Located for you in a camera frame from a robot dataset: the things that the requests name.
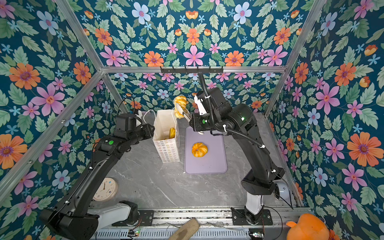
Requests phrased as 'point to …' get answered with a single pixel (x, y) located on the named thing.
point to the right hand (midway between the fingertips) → (192, 121)
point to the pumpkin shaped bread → (199, 149)
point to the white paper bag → (166, 136)
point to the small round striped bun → (172, 133)
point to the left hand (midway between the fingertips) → (153, 124)
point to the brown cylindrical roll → (187, 231)
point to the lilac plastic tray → (215, 162)
